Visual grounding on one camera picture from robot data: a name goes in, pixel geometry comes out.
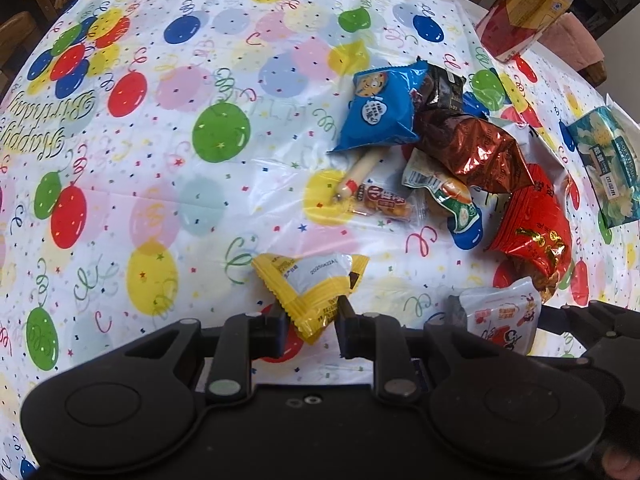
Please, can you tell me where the sausage stick snack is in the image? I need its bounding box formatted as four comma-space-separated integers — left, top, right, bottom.
334, 146, 390, 202

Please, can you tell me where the wooden chair left side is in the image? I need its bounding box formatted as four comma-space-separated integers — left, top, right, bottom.
0, 11, 42, 89

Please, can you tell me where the green egg snack packet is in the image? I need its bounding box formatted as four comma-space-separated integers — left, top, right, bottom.
401, 148, 484, 250

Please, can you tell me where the blue cookie snack bag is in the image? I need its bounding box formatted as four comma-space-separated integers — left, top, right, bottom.
332, 58, 428, 153

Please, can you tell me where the clear orange snack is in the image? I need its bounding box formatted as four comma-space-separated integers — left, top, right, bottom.
349, 184, 427, 223

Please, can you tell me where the silver white spicy strip bag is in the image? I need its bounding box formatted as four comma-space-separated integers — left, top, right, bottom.
488, 117, 564, 177

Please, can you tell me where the yellow snack packet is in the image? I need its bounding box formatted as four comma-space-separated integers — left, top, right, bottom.
252, 252, 370, 344

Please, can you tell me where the white red snack packet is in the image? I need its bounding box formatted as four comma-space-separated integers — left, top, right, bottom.
446, 278, 541, 356

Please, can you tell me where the teal tissue box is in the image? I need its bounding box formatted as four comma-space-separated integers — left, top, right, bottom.
567, 96, 639, 228

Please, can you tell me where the balloon birthday tablecloth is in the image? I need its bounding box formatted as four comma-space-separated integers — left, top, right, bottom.
1, 0, 639, 479

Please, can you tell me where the person right hand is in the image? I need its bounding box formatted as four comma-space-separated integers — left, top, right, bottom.
602, 446, 640, 480

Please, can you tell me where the brown foil snack bag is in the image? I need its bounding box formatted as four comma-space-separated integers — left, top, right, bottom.
413, 108, 534, 194

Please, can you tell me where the red chip bag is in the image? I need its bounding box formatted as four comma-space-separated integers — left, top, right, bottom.
488, 164, 572, 302

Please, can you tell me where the orange juice bottle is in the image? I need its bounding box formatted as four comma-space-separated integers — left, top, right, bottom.
475, 0, 573, 63

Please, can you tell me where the black dark snack packet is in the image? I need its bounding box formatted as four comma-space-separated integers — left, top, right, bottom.
414, 65, 466, 112

